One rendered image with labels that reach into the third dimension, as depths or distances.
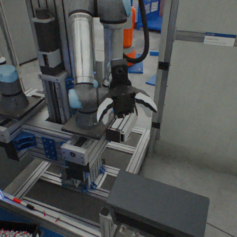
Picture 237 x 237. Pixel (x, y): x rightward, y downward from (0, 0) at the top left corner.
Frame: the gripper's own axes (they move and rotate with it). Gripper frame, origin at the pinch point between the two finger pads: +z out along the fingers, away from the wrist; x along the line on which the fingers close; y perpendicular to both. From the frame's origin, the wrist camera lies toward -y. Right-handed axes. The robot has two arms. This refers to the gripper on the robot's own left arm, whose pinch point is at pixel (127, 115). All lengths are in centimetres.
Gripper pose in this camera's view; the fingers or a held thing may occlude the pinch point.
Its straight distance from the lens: 57.1
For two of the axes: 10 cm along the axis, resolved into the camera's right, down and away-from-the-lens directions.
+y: 1.4, 8.0, 5.9
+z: 0.9, 5.8, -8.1
